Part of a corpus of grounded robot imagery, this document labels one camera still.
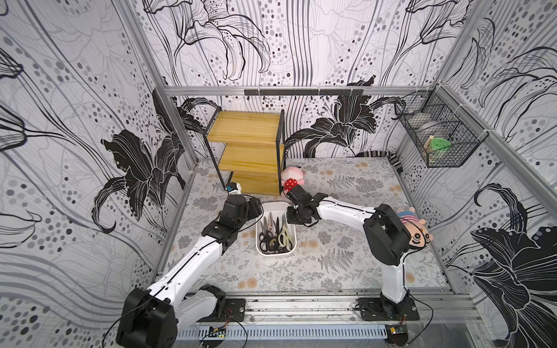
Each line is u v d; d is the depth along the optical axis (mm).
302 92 928
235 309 736
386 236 499
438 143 784
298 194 730
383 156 1189
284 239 856
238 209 604
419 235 818
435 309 732
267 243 860
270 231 904
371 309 715
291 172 1047
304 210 682
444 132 794
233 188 716
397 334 704
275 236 875
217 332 717
